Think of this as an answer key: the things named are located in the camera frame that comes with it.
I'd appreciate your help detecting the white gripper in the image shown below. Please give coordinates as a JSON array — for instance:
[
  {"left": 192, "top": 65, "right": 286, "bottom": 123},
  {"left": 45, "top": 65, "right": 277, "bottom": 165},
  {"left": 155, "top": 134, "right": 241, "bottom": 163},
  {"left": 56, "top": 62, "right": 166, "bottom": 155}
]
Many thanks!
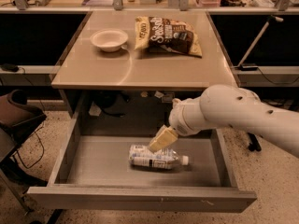
[{"left": 148, "top": 98, "right": 206, "bottom": 153}]

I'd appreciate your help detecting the clear plastic water bottle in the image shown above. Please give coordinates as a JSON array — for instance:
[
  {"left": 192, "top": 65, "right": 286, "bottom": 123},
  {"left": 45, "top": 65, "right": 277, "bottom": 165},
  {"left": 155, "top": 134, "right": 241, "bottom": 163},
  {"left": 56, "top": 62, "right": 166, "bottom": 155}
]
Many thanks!
[{"left": 128, "top": 145, "right": 189, "bottom": 170}]

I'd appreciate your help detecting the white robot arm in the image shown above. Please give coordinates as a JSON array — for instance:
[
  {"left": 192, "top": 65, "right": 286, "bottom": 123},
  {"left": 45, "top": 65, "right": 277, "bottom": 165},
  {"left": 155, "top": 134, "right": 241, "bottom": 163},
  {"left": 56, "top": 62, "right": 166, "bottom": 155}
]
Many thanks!
[{"left": 149, "top": 85, "right": 299, "bottom": 157}]

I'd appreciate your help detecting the open grey drawer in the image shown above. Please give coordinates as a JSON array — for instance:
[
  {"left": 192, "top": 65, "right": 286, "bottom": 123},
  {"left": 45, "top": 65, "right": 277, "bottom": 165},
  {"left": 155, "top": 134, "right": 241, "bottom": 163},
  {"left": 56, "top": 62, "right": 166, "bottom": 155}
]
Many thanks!
[{"left": 28, "top": 91, "right": 256, "bottom": 213}]

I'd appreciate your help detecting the grey cabinet counter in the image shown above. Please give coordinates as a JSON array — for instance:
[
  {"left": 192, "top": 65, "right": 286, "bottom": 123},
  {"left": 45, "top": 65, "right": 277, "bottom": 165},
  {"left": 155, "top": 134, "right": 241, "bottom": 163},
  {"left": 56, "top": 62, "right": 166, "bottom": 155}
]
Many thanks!
[{"left": 50, "top": 9, "right": 240, "bottom": 119}]

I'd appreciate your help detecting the black table leg stand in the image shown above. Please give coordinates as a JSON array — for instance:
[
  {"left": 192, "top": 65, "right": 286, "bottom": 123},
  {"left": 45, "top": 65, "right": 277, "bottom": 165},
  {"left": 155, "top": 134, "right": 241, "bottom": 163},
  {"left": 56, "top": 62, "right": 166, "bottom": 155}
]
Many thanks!
[{"left": 248, "top": 133, "right": 262, "bottom": 152}]

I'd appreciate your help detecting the white rod with black base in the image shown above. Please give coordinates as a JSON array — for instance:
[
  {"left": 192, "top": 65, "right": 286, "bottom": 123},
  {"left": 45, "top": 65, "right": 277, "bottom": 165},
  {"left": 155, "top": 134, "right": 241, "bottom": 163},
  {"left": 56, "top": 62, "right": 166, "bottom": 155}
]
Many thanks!
[{"left": 235, "top": 15, "right": 284, "bottom": 71}]

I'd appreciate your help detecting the brown yellow chip bag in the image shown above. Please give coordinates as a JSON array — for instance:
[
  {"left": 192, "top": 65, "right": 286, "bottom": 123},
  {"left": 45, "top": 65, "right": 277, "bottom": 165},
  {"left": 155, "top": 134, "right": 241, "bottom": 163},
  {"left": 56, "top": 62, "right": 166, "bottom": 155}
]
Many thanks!
[{"left": 135, "top": 16, "right": 203, "bottom": 57}]

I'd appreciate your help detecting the white ceramic bowl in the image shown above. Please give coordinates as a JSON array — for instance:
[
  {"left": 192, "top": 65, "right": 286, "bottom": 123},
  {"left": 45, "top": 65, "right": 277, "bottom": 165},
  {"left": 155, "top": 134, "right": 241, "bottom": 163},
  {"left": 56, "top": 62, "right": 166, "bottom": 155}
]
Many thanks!
[{"left": 90, "top": 29, "right": 128, "bottom": 52}]

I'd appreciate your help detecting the dark chair at left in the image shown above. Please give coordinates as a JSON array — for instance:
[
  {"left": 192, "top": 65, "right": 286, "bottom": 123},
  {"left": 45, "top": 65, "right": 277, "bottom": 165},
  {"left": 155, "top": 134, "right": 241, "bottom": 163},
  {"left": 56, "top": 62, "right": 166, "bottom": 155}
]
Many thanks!
[{"left": 0, "top": 90, "right": 48, "bottom": 213}]

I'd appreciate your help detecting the black power adapter left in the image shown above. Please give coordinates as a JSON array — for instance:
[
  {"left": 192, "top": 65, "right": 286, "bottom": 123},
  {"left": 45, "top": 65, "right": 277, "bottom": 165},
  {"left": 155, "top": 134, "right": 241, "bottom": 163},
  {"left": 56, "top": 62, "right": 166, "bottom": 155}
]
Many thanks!
[{"left": 0, "top": 63, "right": 19, "bottom": 72}]

